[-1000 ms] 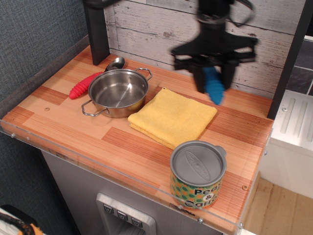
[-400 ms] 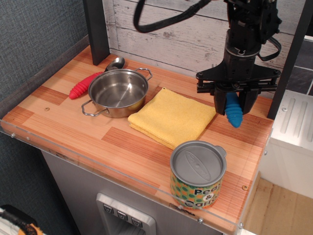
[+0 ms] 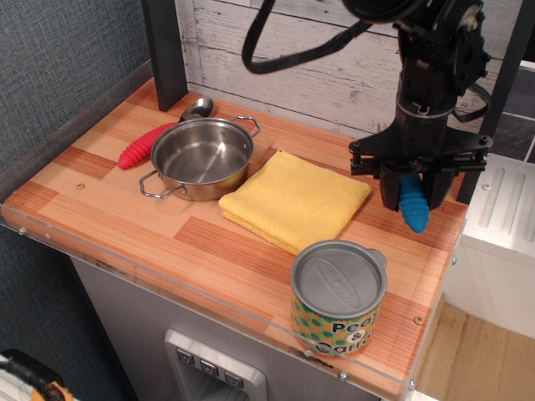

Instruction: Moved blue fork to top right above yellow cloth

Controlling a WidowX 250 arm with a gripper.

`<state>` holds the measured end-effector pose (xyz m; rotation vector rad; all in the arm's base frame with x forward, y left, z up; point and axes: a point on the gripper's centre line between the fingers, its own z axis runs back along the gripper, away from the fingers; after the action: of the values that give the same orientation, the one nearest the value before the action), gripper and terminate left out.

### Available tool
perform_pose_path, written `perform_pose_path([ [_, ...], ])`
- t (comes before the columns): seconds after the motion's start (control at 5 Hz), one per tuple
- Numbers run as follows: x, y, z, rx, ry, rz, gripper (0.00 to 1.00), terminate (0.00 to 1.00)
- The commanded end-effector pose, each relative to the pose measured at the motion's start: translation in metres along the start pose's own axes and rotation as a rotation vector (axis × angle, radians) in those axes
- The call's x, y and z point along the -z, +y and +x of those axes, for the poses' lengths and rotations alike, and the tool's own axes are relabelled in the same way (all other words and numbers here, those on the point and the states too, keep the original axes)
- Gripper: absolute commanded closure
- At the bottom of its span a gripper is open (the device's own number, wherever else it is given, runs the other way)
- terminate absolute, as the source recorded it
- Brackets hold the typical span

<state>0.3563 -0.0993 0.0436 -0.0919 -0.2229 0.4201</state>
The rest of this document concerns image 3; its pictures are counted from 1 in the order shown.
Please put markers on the stainless steel pot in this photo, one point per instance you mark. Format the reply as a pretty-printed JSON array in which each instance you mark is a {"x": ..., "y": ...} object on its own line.
[{"x": 201, "y": 159}]

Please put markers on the white toy sink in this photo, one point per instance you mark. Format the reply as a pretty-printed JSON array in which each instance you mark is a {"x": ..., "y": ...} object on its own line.
[{"x": 491, "y": 275}]

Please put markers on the grey dispenser panel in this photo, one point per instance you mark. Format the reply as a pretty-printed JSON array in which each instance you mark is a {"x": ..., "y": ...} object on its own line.
[{"x": 205, "y": 373}]

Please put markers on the blue handled fork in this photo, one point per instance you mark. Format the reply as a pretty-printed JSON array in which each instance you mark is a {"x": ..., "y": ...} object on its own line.
[{"x": 413, "y": 204}]

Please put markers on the peas and carrots can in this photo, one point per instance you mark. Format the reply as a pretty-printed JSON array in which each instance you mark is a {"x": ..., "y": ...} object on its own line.
[{"x": 338, "y": 287}]

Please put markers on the dark left post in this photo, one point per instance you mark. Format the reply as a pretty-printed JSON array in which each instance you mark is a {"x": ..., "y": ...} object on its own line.
[{"x": 164, "y": 39}]

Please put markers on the dark right post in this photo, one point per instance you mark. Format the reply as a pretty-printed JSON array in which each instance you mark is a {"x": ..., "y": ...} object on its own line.
[{"x": 510, "y": 121}]

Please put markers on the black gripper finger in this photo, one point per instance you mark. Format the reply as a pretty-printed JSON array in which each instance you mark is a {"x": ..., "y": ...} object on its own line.
[
  {"x": 436, "y": 185},
  {"x": 390, "y": 188}
]

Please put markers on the red handled spoon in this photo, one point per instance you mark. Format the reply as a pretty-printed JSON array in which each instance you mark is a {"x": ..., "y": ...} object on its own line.
[{"x": 140, "y": 148}]

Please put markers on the orange black object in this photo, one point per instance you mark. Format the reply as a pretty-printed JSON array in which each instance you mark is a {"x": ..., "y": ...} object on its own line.
[{"x": 25, "y": 378}]

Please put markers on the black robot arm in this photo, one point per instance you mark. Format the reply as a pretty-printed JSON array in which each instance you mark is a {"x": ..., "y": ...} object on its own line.
[{"x": 442, "y": 54}]

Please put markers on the dark post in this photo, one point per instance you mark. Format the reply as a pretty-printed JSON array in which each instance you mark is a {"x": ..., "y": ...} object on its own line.
[
  {"x": 164, "y": 39},
  {"x": 510, "y": 121}
]

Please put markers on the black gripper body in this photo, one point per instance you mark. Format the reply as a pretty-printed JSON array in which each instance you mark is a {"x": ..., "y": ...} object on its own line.
[{"x": 419, "y": 141}]

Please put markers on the yellow folded cloth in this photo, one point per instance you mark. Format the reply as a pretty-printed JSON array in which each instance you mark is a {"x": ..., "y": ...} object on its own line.
[{"x": 293, "y": 204}]

